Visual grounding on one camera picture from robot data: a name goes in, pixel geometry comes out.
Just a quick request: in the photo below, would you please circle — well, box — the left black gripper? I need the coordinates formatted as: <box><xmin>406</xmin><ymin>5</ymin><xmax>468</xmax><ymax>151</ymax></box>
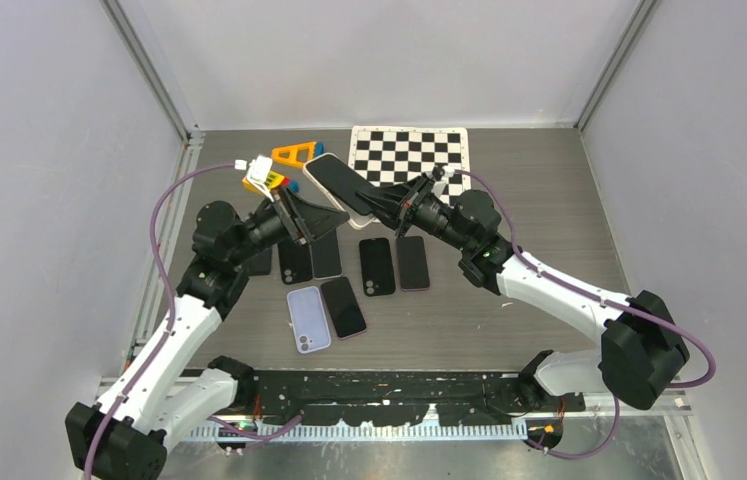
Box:
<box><xmin>228</xmin><ymin>185</ymin><xmax>348</xmax><ymax>267</ymax></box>

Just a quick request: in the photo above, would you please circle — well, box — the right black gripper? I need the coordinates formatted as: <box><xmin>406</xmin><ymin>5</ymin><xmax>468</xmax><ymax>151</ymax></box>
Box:
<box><xmin>355</xmin><ymin>177</ymin><xmax>473</xmax><ymax>254</ymax></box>

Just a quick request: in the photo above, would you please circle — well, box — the white edged bare phone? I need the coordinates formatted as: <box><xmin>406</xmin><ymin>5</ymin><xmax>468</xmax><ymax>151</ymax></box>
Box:
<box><xmin>310</xmin><ymin>230</ymin><xmax>343</xmax><ymax>280</ymax></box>

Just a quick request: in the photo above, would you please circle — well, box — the phone with pink edge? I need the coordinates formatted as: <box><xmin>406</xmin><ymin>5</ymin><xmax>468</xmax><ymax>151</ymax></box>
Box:
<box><xmin>303</xmin><ymin>153</ymin><xmax>379</xmax><ymax>230</ymax></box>

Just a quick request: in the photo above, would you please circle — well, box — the purple edged bare phone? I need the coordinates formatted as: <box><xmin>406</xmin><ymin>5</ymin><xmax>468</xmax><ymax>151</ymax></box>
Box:
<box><xmin>395</xmin><ymin>236</ymin><xmax>431</xmax><ymax>291</ymax></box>

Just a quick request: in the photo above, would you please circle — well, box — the lavender phone case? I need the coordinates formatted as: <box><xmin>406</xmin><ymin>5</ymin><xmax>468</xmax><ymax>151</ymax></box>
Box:
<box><xmin>287</xmin><ymin>286</ymin><xmax>332</xmax><ymax>354</ymax></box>

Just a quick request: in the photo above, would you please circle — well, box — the pink edged bare phone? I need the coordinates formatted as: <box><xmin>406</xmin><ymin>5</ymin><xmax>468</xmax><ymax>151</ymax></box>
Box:
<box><xmin>321</xmin><ymin>277</ymin><xmax>367</xmax><ymax>339</ymax></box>

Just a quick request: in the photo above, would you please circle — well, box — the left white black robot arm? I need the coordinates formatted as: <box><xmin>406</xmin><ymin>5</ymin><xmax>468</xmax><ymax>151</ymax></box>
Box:
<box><xmin>65</xmin><ymin>187</ymin><xmax>349</xmax><ymax>479</ymax></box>

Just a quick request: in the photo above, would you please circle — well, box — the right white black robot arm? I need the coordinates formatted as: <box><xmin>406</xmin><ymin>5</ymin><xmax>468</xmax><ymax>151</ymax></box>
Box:
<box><xmin>356</xmin><ymin>174</ymin><xmax>689</xmax><ymax>411</ymax></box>

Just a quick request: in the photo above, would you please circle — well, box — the black phone on table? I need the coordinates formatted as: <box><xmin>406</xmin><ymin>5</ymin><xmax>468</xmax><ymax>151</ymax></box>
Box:
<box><xmin>244</xmin><ymin>248</ymin><xmax>273</xmax><ymax>277</ymax></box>

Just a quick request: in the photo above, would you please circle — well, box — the black white checkerboard mat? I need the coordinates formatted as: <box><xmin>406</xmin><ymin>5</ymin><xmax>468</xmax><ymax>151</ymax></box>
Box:
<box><xmin>347</xmin><ymin>126</ymin><xmax>470</xmax><ymax>186</ymax></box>

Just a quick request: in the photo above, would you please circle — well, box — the yellow red blue toy block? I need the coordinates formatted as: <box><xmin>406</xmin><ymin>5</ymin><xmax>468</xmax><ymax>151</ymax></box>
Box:
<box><xmin>242</xmin><ymin>171</ymin><xmax>299</xmax><ymax>194</ymax></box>

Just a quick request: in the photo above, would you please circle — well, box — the orange triangle toy block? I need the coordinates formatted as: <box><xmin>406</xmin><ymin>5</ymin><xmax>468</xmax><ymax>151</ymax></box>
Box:
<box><xmin>271</xmin><ymin>141</ymin><xmax>325</xmax><ymax>168</ymax></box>

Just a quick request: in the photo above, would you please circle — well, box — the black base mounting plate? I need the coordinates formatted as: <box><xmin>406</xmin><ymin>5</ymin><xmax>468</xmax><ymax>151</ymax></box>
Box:
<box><xmin>220</xmin><ymin>370</ymin><xmax>585</xmax><ymax>427</ymax></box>

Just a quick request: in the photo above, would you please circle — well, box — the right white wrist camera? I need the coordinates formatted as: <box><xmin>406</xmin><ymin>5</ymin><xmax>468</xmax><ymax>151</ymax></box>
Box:
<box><xmin>431</xmin><ymin>165</ymin><xmax>456</xmax><ymax>197</ymax></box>

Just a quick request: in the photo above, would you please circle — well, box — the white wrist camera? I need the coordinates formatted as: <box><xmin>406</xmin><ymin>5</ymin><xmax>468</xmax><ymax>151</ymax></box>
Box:
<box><xmin>233</xmin><ymin>155</ymin><xmax>274</xmax><ymax>199</ymax></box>
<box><xmin>431</xmin><ymin>165</ymin><xmax>456</xmax><ymax>197</ymax></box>

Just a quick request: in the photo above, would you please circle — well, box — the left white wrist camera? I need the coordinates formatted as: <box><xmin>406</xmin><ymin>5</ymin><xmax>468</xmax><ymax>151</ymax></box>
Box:
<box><xmin>233</xmin><ymin>155</ymin><xmax>274</xmax><ymax>199</ymax></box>

